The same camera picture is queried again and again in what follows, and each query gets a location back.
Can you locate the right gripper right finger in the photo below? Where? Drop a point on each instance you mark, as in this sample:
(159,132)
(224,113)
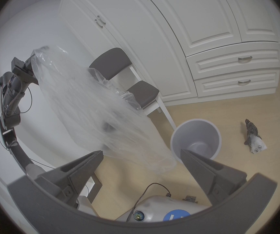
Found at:
(210,177)

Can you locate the white trash bin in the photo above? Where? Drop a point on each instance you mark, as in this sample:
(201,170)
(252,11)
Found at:
(196,135)

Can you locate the white chair dark grey cushions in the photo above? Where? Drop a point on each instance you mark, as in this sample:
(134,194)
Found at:
(110,62)

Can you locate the black and white trash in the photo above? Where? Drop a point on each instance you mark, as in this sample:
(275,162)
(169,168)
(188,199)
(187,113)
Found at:
(252,133)

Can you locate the clear plastic bag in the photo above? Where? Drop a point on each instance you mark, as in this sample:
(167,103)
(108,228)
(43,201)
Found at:
(86,101)

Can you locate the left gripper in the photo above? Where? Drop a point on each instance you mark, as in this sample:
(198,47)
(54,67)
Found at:
(29,75)

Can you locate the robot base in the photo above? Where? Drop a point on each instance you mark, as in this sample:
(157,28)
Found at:
(154,207)

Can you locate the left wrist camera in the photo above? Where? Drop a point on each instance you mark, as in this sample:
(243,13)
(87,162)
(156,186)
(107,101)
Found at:
(18,64)

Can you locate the white wardrobe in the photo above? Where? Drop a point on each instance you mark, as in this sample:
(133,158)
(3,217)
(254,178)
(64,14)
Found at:
(179,21)

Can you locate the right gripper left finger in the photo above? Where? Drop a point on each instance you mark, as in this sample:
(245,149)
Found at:
(81,174)

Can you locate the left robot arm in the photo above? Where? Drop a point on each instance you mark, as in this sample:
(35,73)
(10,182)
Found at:
(8,99)

